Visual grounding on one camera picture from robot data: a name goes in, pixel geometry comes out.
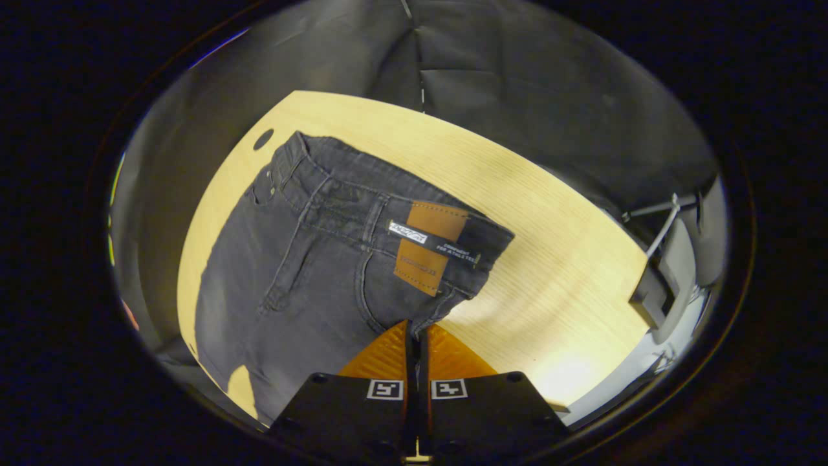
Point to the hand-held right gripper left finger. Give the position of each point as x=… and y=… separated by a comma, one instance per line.
x=343, y=421

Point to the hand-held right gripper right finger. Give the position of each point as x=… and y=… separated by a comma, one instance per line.
x=485, y=421

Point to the black jeans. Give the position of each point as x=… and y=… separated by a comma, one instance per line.
x=310, y=285

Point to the grey metal stand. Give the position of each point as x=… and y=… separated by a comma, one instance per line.
x=673, y=285

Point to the black backdrop cloth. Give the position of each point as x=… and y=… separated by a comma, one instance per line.
x=517, y=97

